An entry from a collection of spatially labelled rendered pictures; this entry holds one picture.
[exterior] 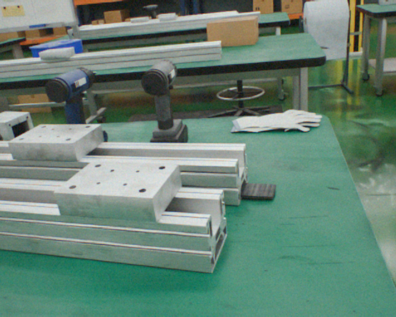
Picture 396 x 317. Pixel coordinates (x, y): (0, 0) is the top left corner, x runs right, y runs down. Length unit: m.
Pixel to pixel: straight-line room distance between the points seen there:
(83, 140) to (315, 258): 0.50
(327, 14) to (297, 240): 3.62
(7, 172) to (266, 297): 0.63
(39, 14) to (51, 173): 3.10
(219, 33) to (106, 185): 2.12
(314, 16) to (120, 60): 2.32
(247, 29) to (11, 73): 1.43
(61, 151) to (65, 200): 0.24
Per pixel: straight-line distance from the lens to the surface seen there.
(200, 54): 2.23
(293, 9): 10.09
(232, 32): 2.63
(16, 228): 0.73
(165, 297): 0.58
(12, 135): 1.23
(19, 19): 4.03
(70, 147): 0.83
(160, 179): 0.60
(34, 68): 2.54
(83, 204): 0.61
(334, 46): 4.26
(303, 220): 0.71
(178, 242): 0.58
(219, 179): 0.73
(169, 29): 4.09
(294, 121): 1.12
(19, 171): 0.95
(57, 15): 3.85
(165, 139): 0.97
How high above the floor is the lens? 1.16
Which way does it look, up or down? 24 degrees down
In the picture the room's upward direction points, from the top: 7 degrees counter-clockwise
